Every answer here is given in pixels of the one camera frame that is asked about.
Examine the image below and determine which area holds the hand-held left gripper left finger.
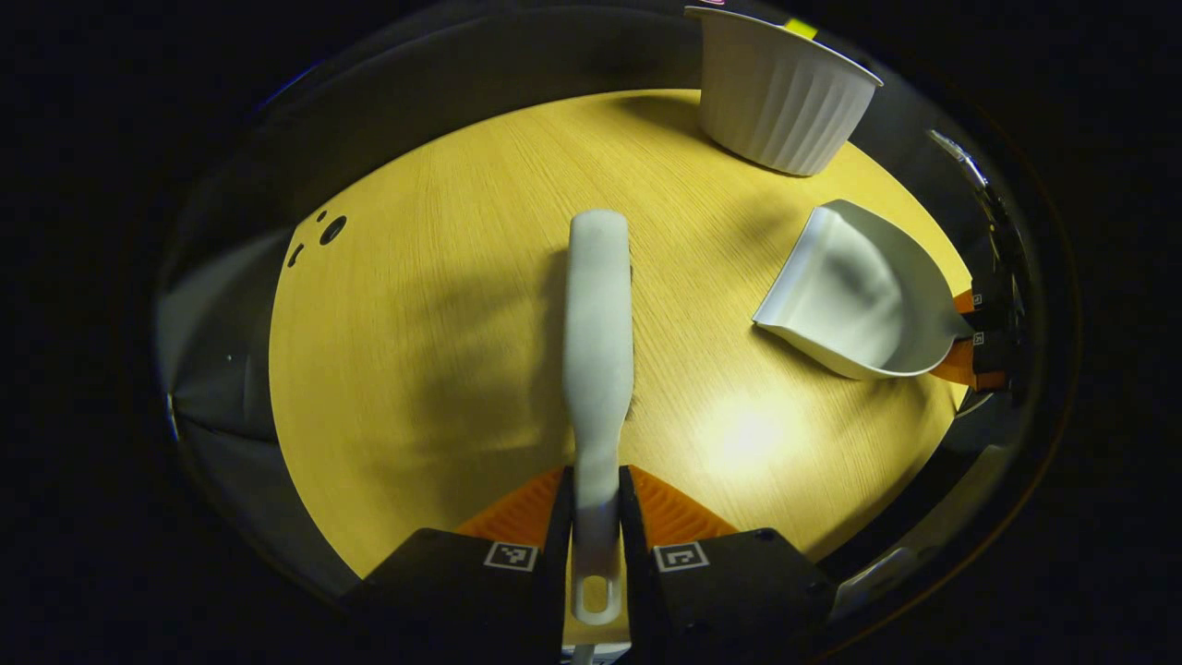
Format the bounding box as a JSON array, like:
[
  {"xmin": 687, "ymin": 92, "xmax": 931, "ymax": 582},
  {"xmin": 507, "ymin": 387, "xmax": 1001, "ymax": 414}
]
[{"xmin": 340, "ymin": 465, "xmax": 576, "ymax": 665}]

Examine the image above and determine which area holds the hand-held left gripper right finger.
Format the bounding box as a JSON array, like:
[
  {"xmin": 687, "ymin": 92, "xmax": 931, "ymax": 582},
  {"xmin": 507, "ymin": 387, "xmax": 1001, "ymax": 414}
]
[{"xmin": 618, "ymin": 464, "xmax": 838, "ymax": 665}]

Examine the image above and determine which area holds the white dustpan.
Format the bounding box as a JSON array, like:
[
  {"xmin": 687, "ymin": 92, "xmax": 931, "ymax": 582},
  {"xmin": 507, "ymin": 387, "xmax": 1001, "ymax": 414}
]
[{"xmin": 752, "ymin": 199, "xmax": 972, "ymax": 381}]

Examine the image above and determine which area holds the small white broom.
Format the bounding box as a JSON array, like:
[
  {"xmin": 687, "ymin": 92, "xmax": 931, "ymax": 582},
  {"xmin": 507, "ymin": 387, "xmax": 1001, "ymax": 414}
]
[{"xmin": 562, "ymin": 209, "xmax": 636, "ymax": 627}]

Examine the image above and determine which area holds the white ribbed garbage bin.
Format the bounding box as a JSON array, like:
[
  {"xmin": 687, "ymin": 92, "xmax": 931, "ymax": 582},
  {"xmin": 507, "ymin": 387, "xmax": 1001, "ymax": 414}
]
[{"xmin": 684, "ymin": 6, "xmax": 884, "ymax": 177}]

